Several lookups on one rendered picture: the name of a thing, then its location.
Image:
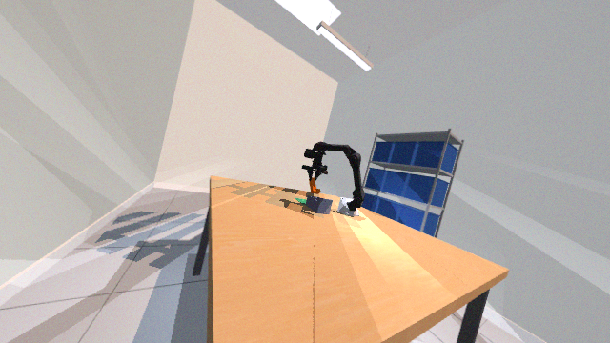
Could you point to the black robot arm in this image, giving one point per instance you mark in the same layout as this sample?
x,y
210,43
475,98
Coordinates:
x,y
354,159

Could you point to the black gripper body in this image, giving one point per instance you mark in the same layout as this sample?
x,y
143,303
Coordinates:
x,y
312,167

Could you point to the orange l-shaped part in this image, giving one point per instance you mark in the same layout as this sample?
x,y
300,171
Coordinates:
x,y
313,187

